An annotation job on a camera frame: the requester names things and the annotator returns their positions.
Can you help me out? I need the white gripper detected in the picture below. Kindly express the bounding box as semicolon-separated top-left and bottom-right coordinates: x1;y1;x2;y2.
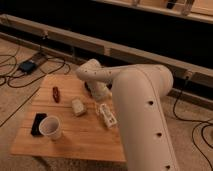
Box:
88;81;110;116

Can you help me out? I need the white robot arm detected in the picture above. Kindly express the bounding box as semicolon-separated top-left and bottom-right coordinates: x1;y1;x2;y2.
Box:
76;59;180;171

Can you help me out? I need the dark round bowl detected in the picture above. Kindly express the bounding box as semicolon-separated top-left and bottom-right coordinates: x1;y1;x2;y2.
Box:
84;82;92;97

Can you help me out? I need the wooden folding table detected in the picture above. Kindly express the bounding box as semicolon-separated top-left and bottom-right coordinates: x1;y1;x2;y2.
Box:
11;74;125;162

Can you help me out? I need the white paper cup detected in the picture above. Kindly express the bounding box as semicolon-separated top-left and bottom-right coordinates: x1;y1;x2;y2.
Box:
39;116;62;140

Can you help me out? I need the black smartphone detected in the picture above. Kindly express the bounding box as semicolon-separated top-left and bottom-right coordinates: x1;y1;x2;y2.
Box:
31;113;47;136

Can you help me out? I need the blue power adapter box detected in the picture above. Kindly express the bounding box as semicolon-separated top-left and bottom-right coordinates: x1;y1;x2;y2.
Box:
18;60;36;74

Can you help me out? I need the black cable on left floor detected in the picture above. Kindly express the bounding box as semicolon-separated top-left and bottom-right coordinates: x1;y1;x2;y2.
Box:
0;44;72;128

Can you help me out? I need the black cable on floor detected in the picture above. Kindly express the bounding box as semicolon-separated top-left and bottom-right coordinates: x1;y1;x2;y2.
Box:
0;44;72;128
172;78;213;161

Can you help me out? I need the black cable on right floor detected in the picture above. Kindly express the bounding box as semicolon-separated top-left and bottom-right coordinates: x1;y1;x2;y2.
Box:
172;78;213;161

